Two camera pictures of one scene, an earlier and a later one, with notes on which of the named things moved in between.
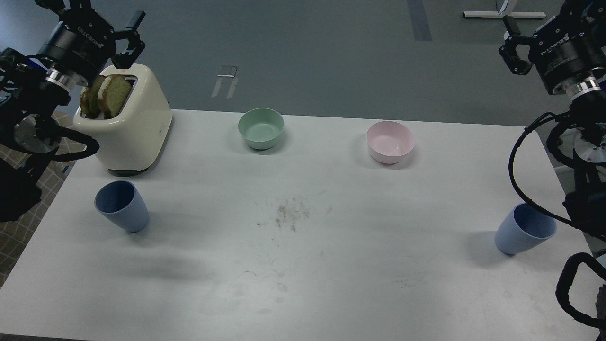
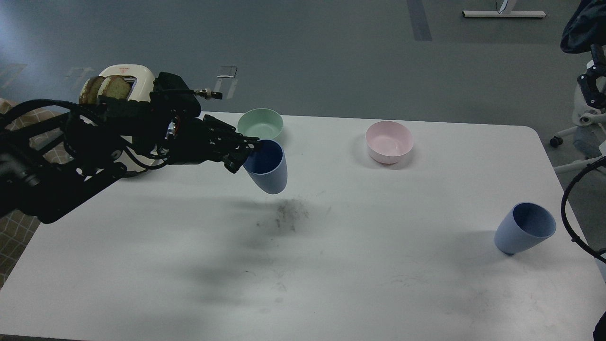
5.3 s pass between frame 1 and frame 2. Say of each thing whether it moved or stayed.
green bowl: stayed
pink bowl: stayed
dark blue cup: moved
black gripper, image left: moved
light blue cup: stayed
